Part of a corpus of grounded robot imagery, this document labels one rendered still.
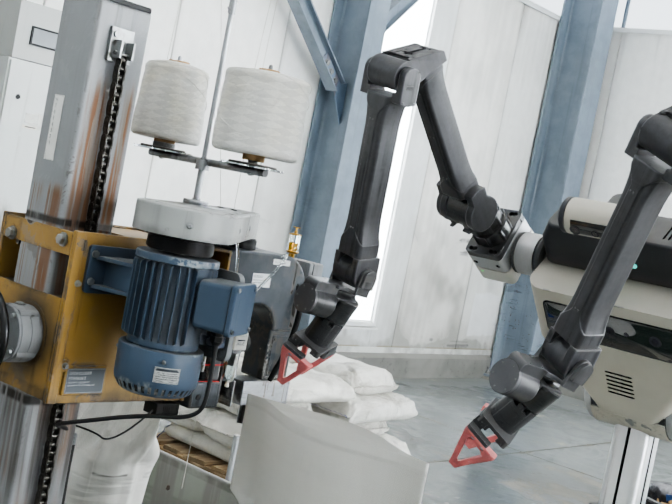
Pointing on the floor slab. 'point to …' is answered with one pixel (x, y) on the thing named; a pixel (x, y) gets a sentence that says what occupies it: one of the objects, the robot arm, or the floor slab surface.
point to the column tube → (67, 212)
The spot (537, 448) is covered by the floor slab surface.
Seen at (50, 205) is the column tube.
